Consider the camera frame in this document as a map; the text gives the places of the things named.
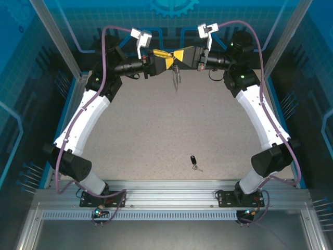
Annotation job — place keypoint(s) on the black key fob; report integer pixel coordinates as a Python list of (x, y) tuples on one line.
[(192, 159)]

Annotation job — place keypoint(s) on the small silver key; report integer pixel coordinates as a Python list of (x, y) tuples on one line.
[(199, 169)]

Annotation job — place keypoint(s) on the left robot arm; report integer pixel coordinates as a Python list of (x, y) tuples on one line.
[(86, 119)]

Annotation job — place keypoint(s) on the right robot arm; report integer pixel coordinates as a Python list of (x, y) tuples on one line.
[(257, 114)]

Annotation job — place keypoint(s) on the small controller board with LED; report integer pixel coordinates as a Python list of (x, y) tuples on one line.
[(251, 212), (99, 212)]

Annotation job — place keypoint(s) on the metal sheet shelf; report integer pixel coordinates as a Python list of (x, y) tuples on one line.
[(169, 237)]

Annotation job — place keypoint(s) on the aluminium upright post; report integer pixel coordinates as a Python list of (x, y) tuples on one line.
[(282, 39), (61, 39)]

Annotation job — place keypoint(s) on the blue table side rail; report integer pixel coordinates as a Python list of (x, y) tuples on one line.
[(276, 104), (70, 104)]

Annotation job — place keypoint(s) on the aluminium frame rail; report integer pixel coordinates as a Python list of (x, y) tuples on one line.
[(169, 192)]

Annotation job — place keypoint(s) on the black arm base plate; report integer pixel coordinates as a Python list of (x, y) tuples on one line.
[(226, 199), (88, 199)]

